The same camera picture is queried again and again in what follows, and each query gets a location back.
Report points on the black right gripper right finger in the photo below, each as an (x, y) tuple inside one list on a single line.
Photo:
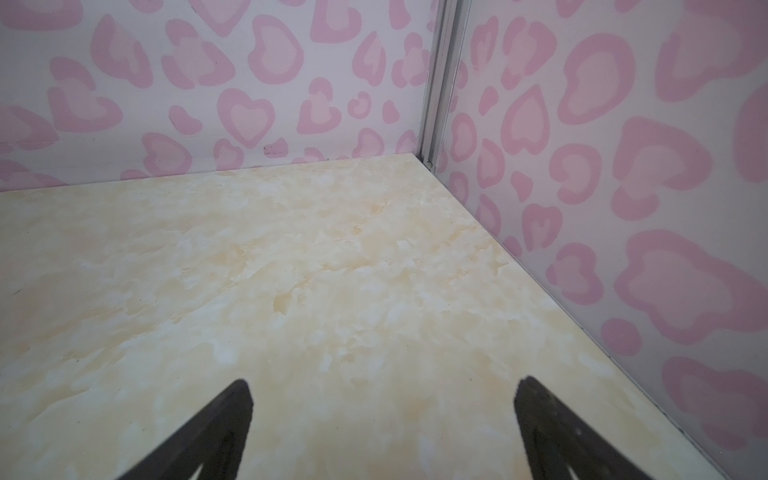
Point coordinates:
[(560, 445)]

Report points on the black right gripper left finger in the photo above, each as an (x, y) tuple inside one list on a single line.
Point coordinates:
[(210, 445)]

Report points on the aluminium frame post back right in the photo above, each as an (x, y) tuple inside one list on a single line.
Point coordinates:
[(450, 27)]

